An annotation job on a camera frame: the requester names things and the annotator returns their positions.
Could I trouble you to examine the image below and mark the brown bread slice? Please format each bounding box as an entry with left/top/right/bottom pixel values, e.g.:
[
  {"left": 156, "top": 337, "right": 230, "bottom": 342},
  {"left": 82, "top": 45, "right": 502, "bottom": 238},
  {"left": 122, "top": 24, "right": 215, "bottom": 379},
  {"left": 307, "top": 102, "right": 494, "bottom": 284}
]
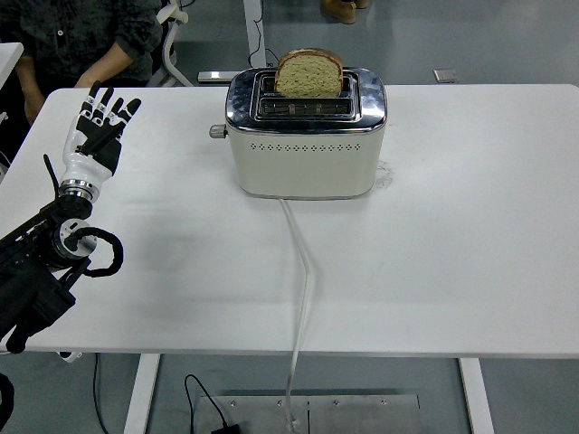
[{"left": 274, "top": 47, "right": 345, "bottom": 99}]

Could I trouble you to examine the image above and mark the cream and chrome toaster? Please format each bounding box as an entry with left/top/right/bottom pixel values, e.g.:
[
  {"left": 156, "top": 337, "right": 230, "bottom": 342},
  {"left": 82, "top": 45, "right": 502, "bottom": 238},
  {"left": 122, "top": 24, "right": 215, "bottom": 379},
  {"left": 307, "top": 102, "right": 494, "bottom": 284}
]
[{"left": 224, "top": 66, "right": 389, "bottom": 201}]

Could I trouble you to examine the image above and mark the black cable with adapter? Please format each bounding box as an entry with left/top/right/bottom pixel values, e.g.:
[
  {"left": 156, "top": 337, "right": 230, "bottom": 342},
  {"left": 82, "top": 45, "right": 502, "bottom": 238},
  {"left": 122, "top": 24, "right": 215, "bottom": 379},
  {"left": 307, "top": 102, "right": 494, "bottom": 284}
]
[{"left": 183, "top": 373, "right": 242, "bottom": 434}]

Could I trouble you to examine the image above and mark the white flat power cord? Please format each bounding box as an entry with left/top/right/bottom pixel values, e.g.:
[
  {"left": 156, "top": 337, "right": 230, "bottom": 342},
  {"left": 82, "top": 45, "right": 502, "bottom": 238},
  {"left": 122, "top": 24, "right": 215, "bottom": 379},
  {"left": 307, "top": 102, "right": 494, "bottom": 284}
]
[{"left": 279, "top": 197, "right": 314, "bottom": 430}]

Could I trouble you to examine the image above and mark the white side desk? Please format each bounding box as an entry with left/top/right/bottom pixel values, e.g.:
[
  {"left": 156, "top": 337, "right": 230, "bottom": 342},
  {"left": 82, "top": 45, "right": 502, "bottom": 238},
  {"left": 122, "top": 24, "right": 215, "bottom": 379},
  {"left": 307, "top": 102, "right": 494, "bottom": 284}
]
[{"left": 0, "top": 42, "right": 24, "bottom": 91}]

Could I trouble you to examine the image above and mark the white table leg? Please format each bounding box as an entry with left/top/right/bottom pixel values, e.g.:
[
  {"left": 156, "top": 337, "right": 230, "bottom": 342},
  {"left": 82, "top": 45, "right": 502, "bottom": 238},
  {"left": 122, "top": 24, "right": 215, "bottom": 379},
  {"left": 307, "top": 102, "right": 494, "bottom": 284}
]
[
  {"left": 458, "top": 357, "right": 495, "bottom": 434},
  {"left": 122, "top": 354, "right": 161, "bottom": 434}
]

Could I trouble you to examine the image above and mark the white desk leg with foot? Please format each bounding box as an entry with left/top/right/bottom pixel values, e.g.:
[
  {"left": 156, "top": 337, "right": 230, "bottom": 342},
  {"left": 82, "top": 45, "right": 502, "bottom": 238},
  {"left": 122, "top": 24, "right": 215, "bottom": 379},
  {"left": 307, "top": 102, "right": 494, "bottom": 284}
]
[{"left": 197, "top": 0, "right": 280, "bottom": 84}]

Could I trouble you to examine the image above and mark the grey metal plate with screws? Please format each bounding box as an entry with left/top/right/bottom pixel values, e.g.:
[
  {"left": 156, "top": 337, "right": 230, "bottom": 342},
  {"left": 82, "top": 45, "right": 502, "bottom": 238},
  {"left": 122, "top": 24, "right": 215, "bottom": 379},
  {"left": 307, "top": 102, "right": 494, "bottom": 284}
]
[{"left": 198, "top": 393, "right": 421, "bottom": 434}]

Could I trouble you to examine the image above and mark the white chair frame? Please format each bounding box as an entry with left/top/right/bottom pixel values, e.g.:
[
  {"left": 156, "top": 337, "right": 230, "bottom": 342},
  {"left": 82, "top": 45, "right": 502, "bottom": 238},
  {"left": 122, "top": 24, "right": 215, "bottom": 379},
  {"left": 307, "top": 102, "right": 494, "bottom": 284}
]
[{"left": 148, "top": 0, "right": 195, "bottom": 88}]

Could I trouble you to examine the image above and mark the thin black floor cable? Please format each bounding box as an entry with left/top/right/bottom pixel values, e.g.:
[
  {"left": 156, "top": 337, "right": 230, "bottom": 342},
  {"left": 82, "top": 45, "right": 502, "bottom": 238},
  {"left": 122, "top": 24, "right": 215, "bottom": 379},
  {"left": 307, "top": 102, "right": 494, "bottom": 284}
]
[{"left": 91, "top": 353, "right": 112, "bottom": 434}]

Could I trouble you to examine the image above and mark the thin black hanging cable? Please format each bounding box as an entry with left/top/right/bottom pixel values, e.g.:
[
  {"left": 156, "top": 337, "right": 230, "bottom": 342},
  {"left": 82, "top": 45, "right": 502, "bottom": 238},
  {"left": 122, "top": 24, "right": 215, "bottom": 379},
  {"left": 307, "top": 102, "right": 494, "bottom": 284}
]
[{"left": 247, "top": 17, "right": 281, "bottom": 69}]

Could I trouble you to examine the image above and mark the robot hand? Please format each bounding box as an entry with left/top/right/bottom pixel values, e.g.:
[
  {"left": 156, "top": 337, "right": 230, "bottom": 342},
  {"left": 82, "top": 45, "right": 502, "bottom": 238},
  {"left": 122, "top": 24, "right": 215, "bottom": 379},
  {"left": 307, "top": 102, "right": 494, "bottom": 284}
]
[{"left": 61, "top": 80, "right": 143, "bottom": 187}]

